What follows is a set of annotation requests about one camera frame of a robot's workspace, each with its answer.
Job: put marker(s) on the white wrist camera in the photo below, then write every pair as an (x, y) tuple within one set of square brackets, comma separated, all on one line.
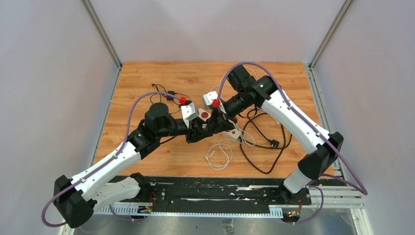
[(189, 112), (209, 98)]

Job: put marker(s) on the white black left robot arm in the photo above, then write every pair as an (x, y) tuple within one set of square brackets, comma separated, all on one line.
[(78, 197)]

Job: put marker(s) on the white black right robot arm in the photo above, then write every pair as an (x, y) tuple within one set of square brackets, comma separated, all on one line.
[(239, 90)]

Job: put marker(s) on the small black adapter with cable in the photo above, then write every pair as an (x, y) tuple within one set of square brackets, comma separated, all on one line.
[(163, 95)]

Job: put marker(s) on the black mounting base plate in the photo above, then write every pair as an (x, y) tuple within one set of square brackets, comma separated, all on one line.
[(227, 196)]

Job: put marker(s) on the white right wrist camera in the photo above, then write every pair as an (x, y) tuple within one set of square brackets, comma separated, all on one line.
[(209, 98)]

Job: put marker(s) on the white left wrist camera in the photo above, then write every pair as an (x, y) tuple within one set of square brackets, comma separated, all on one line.
[(189, 112)]

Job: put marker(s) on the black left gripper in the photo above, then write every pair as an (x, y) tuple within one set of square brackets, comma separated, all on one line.
[(199, 132)]

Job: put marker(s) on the white red power strip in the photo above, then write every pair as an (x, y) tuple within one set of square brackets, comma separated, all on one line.
[(233, 133)]

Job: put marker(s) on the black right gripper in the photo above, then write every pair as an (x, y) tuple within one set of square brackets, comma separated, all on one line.
[(222, 120)]

